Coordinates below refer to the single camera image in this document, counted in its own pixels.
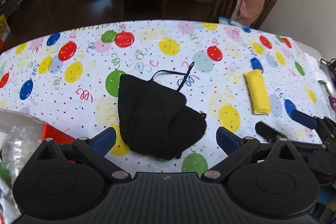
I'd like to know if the yellow cloth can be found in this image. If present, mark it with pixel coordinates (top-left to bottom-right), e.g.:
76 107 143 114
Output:
244 69 271 115

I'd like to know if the black face mask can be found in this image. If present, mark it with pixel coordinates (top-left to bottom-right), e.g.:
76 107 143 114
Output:
118 65 207 160

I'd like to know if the purple hair clip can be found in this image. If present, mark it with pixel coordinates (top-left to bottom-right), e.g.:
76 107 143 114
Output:
318 80 336 111

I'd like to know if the red white cardboard box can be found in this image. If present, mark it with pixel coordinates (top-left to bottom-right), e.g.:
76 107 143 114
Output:
40 123 75 144

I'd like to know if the balloon print tablecloth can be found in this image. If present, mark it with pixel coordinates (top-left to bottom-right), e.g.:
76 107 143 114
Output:
1 20 335 173

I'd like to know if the pink towel on chair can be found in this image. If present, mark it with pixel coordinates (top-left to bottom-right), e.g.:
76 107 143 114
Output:
231 0 265 26

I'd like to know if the wooden chair with towel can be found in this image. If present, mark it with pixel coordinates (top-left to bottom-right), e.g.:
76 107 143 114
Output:
208 0 277 30

